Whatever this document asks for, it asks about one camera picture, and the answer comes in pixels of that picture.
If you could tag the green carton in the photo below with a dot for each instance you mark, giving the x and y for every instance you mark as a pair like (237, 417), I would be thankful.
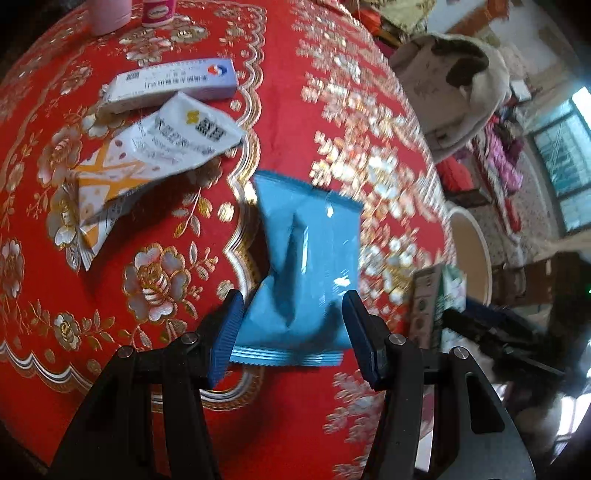
(450, 295)

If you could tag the gold floral cloth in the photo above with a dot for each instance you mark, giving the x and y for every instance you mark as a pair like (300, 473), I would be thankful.
(401, 11)

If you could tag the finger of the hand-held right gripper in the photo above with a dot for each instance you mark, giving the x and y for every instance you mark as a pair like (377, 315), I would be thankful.
(489, 325)
(521, 360)

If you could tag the pink insulated bottle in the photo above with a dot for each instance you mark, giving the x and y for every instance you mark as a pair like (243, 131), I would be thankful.
(108, 16)

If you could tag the blue snack packet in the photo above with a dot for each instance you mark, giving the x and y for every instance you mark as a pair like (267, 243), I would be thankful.
(304, 258)

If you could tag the red cushion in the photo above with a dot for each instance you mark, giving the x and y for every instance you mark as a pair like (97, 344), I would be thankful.
(455, 177)

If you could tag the wooden stool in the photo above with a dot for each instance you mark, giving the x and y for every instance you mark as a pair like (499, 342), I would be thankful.
(466, 249)

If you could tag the red floral tablecloth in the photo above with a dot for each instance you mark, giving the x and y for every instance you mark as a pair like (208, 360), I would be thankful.
(138, 323)

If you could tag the white and blue medicine box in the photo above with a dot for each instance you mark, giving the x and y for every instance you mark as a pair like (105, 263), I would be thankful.
(175, 83)

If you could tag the white pill bottle pink label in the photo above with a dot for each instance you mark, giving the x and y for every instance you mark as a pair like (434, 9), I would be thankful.
(159, 11)

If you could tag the white and orange wrapper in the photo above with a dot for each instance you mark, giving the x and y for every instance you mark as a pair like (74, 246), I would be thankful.
(175, 143)

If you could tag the pink clothes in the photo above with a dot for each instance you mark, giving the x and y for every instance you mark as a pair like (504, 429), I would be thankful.
(498, 152)

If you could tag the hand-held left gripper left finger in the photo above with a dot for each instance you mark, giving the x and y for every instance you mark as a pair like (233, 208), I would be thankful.
(226, 341)

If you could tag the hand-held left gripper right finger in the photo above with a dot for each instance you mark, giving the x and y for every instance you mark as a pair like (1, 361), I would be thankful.
(364, 341)

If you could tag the window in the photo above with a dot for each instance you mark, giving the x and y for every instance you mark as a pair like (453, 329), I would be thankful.
(568, 161)

